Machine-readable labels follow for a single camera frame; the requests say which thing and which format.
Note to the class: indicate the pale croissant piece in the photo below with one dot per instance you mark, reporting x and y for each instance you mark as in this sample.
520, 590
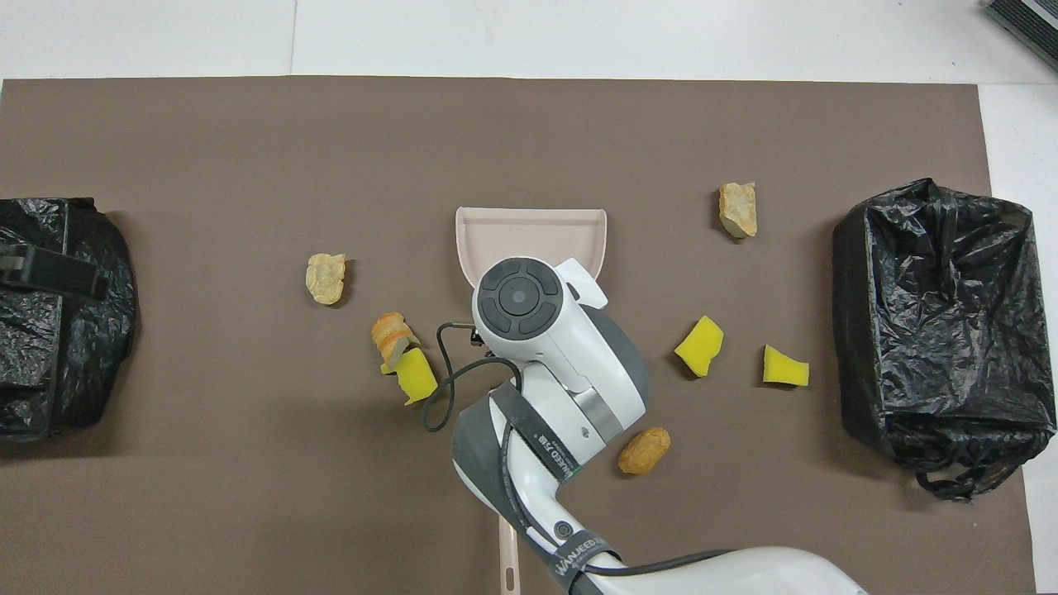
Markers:
326, 278

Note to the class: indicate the orange striped croissant piece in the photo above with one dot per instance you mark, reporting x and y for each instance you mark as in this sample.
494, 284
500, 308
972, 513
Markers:
390, 332

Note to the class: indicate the yellow green sponge piece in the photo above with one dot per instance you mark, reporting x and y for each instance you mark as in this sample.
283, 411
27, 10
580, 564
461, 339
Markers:
416, 376

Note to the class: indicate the beige plastic dustpan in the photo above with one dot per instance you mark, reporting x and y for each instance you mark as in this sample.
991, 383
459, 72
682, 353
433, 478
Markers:
529, 235

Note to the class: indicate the brown oval bread roll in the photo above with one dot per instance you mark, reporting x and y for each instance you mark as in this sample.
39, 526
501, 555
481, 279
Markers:
645, 450

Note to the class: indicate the pale bread chunk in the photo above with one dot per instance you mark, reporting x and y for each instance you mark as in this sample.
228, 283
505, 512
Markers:
738, 211

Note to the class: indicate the small yellow sponge piece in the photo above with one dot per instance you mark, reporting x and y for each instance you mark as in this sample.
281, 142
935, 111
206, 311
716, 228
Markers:
785, 369

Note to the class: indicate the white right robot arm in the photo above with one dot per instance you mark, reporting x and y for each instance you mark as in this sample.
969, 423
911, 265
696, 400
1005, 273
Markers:
570, 347

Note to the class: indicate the black bag lined bin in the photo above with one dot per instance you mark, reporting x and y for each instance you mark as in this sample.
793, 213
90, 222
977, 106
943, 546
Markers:
950, 330
74, 372

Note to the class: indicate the brown table mat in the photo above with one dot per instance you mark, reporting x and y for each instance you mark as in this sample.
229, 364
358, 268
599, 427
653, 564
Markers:
248, 165

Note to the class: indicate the grey ribbed device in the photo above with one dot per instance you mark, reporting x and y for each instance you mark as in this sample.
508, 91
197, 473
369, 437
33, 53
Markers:
1029, 21

